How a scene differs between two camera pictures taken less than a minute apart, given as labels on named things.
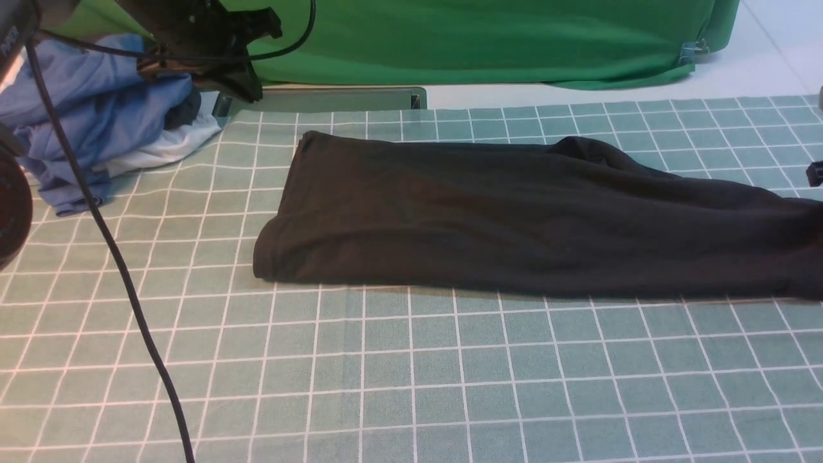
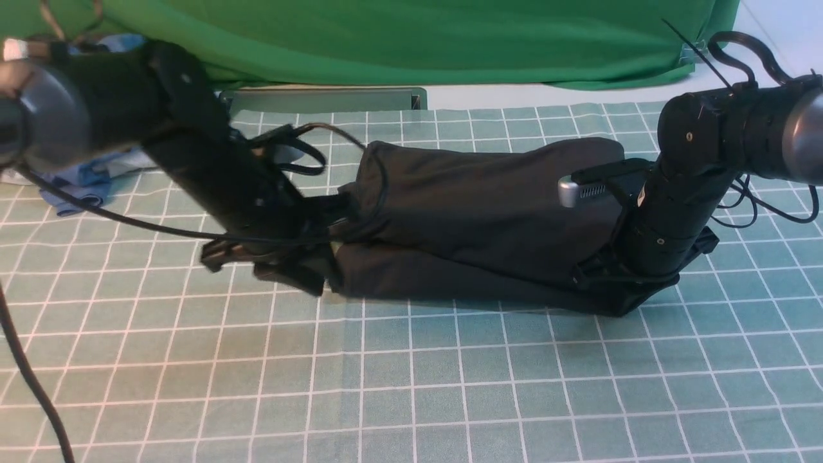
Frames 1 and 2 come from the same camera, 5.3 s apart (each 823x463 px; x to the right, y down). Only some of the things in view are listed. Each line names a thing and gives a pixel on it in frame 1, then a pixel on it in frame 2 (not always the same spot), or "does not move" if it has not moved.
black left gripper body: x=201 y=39 to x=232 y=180
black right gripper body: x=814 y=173 to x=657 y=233
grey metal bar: x=326 y=98 does not move
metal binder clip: x=690 y=50 does not move
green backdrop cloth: x=580 y=43 does not move
